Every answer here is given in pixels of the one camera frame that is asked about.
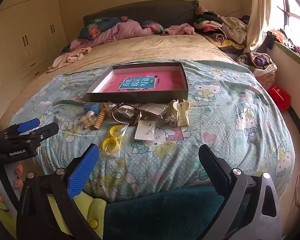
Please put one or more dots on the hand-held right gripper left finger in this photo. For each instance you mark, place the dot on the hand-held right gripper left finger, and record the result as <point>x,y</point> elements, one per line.
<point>82,172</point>

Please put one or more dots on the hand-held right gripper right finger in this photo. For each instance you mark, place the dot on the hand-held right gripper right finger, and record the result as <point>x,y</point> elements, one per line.
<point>216,170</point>

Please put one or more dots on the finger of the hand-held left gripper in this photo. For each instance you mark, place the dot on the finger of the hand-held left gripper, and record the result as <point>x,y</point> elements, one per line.
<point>27,125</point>
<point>47,130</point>

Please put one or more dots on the clear hair claw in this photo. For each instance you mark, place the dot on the clear hair claw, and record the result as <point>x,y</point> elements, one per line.
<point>86,120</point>

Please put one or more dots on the small blue box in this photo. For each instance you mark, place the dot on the small blue box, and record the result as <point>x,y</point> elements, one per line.
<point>91,108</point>

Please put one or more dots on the cream hair claw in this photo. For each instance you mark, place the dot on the cream hair claw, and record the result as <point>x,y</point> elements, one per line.
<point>180,115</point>

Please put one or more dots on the clear plastic jewelry bag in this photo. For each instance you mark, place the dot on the clear plastic jewelry bag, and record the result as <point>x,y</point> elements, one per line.
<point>152,110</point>

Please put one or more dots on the grey shallow cardboard box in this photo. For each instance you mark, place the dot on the grey shallow cardboard box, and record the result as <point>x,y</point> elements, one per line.
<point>140,97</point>

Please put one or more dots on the person's left hand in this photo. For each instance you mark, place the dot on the person's left hand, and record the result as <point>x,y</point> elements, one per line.
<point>18,177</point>

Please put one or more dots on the yellow-green garment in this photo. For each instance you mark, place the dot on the yellow-green garment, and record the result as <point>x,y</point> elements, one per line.
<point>95,210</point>

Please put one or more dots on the cartoon cat printed blanket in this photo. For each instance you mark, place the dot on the cartoon cat printed blanket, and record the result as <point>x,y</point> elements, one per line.
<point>215,130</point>

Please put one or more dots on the dark teal cloth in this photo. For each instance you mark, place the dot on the dark teal cloth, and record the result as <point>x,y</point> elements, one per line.
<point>165,212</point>

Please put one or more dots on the pale pink clothes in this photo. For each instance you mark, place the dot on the pale pink clothes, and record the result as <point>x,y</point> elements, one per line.
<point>67,58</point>

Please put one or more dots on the white earring card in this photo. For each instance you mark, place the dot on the white earring card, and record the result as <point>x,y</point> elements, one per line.
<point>146,130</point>

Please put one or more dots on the cream wardrobe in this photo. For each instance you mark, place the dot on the cream wardrobe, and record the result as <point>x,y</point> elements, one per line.
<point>27,30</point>

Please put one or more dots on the red plastic container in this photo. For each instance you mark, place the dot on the red plastic container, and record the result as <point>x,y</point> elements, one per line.
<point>280,97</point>

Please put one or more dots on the pink book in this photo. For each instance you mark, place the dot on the pink book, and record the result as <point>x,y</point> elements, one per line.
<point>140,80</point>

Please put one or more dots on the large floral pillow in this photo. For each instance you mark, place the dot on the large floral pillow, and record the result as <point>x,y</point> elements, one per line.
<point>95,27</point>

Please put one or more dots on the purple quilt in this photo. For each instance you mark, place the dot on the purple quilt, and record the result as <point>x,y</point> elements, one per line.
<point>120,31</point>

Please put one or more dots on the beige bedspread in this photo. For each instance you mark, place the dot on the beige bedspread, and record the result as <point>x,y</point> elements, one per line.
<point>152,47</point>

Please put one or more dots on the green windowsill mat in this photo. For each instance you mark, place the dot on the green windowsill mat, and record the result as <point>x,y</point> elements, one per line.
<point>290,52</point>

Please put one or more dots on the pile of clothes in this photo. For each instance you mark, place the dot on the pile of clothes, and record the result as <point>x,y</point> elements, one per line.
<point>220,27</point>

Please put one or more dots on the pink fuzzy garment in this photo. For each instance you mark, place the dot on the pink fuzzy garment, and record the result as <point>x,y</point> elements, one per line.
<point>180,28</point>

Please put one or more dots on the small floral pillow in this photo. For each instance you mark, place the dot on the small floral pillow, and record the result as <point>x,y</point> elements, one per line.
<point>150,25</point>

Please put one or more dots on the dark green headboard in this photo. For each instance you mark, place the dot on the dark green headboard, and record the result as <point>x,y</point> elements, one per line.
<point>140,10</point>

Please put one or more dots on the cream curtain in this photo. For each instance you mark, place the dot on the cream curtain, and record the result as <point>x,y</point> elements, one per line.
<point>258,12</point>

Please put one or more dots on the window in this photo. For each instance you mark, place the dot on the window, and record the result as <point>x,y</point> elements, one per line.
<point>297,7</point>

